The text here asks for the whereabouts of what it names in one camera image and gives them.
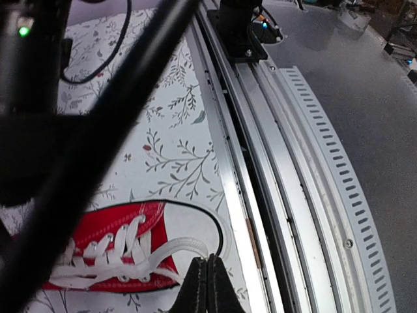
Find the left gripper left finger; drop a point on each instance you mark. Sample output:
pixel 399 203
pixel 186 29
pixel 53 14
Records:
pixel 192 296

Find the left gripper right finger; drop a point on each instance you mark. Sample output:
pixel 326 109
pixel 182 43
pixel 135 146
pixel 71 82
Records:
pixel 221 297

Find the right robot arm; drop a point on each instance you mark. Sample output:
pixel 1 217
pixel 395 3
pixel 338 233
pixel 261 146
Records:
pixel 79 150

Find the floral patterned table mat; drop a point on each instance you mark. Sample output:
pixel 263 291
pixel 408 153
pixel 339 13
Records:
pixel 170 154

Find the front aluminium rail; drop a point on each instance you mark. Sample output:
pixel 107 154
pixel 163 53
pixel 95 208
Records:
pixel 319 226

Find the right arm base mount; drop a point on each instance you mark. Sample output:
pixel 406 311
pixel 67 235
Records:
pixel 242 27

